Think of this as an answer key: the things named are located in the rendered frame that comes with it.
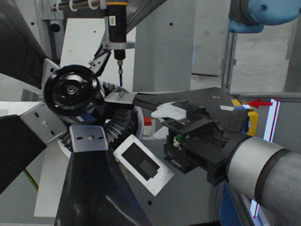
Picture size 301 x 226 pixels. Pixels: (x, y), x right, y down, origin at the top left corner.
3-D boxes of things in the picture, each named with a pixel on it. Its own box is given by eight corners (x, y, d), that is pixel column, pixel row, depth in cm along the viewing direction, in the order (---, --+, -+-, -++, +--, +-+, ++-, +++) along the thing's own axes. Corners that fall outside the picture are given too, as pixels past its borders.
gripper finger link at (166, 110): (137, 101, 46) (167, 119, 39) (162, 93, 49) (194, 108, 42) (138, 115, 47) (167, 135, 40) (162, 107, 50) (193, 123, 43)
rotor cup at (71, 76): (56, 136, 60) (29, 121, 48) (64, 84, 64) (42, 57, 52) (113, 137, 59) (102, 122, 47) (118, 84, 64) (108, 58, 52)
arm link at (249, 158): (295, 139, 30) (285, 190, 33) (260, 126, 33) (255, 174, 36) (257, 163, 26) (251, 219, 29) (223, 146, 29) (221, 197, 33)
